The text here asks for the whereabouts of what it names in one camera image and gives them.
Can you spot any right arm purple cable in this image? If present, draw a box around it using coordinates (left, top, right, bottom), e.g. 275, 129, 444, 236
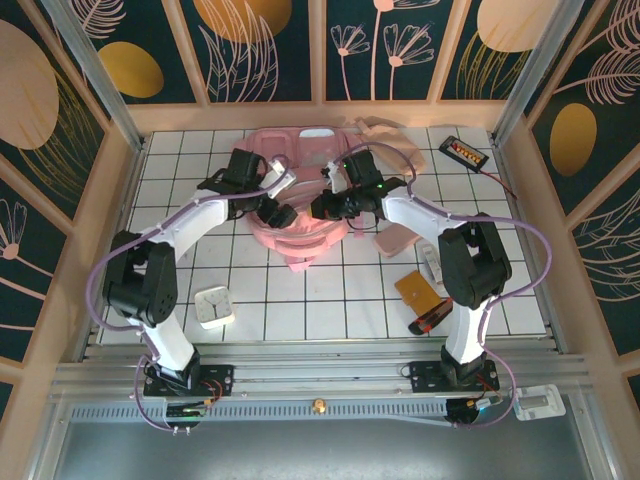
339, 142, 554, 431

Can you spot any pink rectangular pencil case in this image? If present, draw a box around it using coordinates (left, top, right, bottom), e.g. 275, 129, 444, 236
372, 222, 424, 257

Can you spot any aluminium extrusion rail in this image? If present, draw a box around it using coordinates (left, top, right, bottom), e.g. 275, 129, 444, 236
49, 338, 594, 401

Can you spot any left aluminium corner post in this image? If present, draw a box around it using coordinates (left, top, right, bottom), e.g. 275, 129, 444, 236
42, 0, 147, 151

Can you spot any yellow wallet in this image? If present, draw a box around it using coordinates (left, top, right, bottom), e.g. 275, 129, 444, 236
393, 270, 444, 314

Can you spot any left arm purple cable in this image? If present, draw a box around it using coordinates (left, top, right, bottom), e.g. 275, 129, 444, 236
87, 154, 291, 434

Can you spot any right aluminium corner post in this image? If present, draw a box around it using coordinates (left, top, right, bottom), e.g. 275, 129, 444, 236
491, 0, 586, 146

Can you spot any white plastic bracket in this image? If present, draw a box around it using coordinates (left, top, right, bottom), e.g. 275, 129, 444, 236
509, 383, 566, 422

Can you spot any pink backpack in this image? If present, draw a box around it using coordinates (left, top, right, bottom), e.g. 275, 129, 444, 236
230, 127, 361, 274

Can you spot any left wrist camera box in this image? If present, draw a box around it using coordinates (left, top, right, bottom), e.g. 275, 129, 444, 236
263, 154, 294, 195

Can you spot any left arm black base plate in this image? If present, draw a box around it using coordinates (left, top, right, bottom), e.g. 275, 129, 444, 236
143, 363, 235, 399

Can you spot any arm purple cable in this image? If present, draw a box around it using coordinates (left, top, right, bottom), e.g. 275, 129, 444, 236
87, 154, 291, 434
339, 142, 554, 431

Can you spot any grey slotted cable duct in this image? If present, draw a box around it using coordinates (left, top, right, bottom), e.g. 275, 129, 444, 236
69, 399, 451, 426

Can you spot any white remote control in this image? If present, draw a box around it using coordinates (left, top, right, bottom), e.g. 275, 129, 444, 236
422, 244, 446, 289

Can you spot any black power connector module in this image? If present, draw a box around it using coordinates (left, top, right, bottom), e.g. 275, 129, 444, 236
446, 397, 504, 430
164, 399, 209, 434

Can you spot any red black utility knife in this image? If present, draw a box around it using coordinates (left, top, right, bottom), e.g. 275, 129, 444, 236
407, 297, 454, 336

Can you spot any red black charger cable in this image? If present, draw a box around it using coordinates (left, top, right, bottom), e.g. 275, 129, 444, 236
473, 167, 520, 202

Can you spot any black charger board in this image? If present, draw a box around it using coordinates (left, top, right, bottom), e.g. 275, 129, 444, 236
438, 134, 490, 171

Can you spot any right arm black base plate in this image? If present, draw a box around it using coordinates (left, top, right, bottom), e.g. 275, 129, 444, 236
408, 358, 500, 394

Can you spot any white square alarm clock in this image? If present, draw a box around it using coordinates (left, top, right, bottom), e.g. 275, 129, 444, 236
193, 284, 236, 330

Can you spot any aluminium corner post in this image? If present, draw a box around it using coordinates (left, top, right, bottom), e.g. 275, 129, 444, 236
42, 0, 147, 151
491, 0, 586, 146

